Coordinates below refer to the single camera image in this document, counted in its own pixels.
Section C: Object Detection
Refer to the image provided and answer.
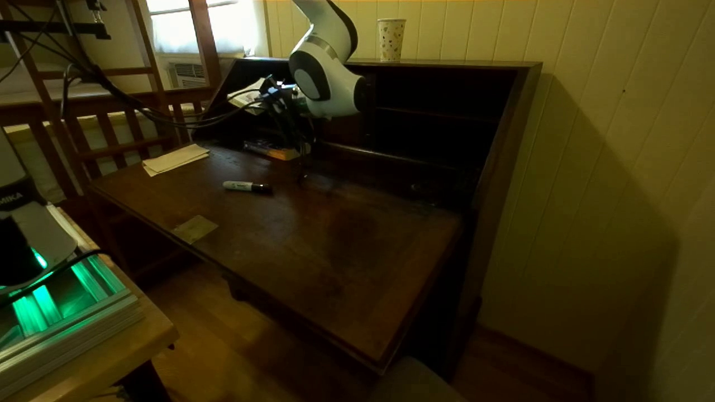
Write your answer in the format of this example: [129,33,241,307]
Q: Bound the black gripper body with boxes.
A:
[260,76,322,153]

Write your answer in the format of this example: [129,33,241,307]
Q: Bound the black marker with white label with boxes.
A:
[221,180,275,196]

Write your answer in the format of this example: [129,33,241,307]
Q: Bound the white window air conditioner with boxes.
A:
[169,60,210,89]

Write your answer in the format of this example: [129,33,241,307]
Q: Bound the beige paper sheets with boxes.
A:
[141,144,212,180]

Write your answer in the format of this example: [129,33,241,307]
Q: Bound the white framed window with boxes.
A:
[129,0,272,62]

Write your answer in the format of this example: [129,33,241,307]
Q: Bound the white dotted paper cup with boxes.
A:
[376,16,410,62]

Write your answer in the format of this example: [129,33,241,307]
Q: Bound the dark wooden secretary desk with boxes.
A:
[86,57,545,382]

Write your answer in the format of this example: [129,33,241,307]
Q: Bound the wooden chair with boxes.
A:
[0,70,219,209]

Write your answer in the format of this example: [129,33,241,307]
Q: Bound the green lit electronics box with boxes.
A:
[0,199,143,377]

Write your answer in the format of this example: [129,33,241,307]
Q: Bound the black cable bundle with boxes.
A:
[0,0,264,129]

